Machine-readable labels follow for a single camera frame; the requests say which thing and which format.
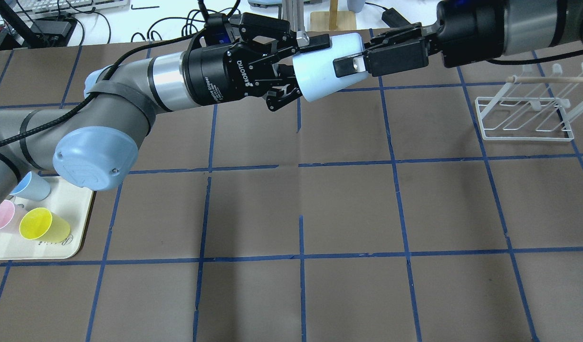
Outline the pink plastic cup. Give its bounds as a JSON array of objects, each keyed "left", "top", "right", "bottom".
[{"left": 0, "top": 200, "right": 26, "bottom": 236}]

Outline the white wire cup rack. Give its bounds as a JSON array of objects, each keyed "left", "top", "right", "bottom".
[{"left": 474, "top": 62, "right": 583, "bottom": 142}]

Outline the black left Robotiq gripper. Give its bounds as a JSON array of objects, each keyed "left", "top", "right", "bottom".
[{"left": 183, "top": 13, "right": 370, "bottom": 111}]

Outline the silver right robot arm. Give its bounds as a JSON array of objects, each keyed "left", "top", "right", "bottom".
[{"left": 332, "top": 0, "right": 583, "bottom": 78}]

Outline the light blue cup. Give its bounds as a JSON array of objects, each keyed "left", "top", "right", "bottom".
[{"left": 293, "top": 32, "right": 370, "bottom": 102}]

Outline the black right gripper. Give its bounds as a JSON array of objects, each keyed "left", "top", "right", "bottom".
[{"left": 365, "top": 0, "right": 506, "bottom": 76}]

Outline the blue plastic cup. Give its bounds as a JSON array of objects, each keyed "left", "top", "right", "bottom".
[{"left": 10, "top": 171, "right": 51, "bottom": 201}]

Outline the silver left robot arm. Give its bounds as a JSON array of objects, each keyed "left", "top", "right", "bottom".
[{"left": 0, "top": 13, "right": 333, "bottom": 204}]

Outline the wooden mug tree stand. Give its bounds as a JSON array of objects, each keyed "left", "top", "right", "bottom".
[{"left": 308, "top": 0, "right": 357, "bottom": 32}]

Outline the black power adapter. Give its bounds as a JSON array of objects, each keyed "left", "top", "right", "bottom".
[{"left": 381, "top": 7, "right": 411, "bottom": 28}]

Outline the yellow plastic cup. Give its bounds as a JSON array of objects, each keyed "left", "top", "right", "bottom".
[{"left": 19, "top": 208, "right": 71, "bottom": 243}]

